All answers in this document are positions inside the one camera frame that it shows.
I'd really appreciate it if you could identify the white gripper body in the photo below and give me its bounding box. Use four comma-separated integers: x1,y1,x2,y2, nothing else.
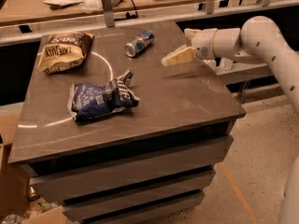
184,28,217,60

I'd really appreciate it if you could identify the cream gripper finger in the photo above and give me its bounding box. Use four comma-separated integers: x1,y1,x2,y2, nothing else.
162,46,196,66

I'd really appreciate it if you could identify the red bull can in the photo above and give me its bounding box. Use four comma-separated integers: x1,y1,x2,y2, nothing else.
125,30,154,57

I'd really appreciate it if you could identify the blue chip bag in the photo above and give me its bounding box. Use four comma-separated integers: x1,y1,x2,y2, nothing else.
67,70,139,121

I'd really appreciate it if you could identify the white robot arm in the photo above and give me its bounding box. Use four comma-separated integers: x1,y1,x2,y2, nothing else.
162,16,299,224

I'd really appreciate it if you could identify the brown and cream chip bag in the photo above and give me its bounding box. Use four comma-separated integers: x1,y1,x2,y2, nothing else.
37,32,94,74

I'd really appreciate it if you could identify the clear bottle left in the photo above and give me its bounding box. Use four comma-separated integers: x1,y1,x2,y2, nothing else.
206,60,217,70

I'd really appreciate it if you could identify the clear bottle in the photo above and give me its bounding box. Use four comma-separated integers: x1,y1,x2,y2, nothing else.
220,58,234,71
206,60,217,70

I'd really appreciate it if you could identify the clear bottle right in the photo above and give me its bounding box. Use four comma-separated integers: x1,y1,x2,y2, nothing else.
220,58,234,71

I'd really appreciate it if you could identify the wooden background desk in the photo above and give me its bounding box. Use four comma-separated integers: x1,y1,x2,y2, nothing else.
0,0,233,27

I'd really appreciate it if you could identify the cardboard box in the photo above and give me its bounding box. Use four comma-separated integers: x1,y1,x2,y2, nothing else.
0,112,68,224

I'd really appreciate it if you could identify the metal post left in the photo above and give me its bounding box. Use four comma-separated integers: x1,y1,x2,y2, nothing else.
101,0,115,28

